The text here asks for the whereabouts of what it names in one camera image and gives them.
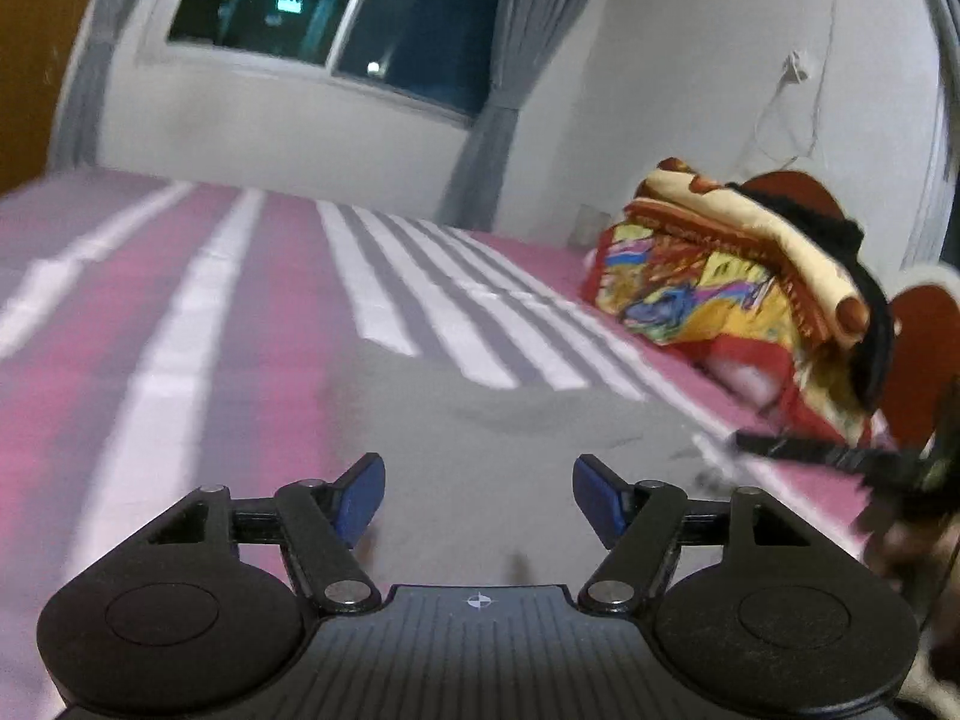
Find grey pants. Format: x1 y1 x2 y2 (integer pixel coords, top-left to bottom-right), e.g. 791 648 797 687
324 341 750 589

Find red wooden headboard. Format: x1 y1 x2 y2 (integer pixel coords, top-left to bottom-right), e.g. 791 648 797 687
734 171 958 449

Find black cloth on pillows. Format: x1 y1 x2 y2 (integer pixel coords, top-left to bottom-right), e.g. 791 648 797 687
730 182 898 415

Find white pillow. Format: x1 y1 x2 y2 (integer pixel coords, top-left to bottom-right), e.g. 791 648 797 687
703 358 782 408

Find colourful red yellow pillow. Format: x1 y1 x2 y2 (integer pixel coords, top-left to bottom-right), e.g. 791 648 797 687
581 221 874 445

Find pink striped bed sheet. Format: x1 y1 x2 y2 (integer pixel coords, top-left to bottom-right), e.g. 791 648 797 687
2 171 864 718

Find cream red folded blanket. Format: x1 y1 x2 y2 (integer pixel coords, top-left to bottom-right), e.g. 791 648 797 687
625 158 871 349

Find grey curtain right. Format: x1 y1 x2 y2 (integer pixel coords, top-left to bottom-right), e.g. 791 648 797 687
439 0 589 232

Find grey curtain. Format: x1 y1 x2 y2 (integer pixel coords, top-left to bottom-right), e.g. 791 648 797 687
439 0 589 232
46 0 140 172

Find grey curtain left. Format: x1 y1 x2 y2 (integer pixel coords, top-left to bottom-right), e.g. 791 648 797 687
46 0 140 172

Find brown wooden wardrobe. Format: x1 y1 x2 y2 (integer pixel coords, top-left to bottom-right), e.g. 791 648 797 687
2 0 89 192

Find white wall cable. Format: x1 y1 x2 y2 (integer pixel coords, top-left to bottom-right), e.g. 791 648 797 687
737 0 842 182

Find window with white frame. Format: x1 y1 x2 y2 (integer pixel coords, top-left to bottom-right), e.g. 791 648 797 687
142 0 498 121

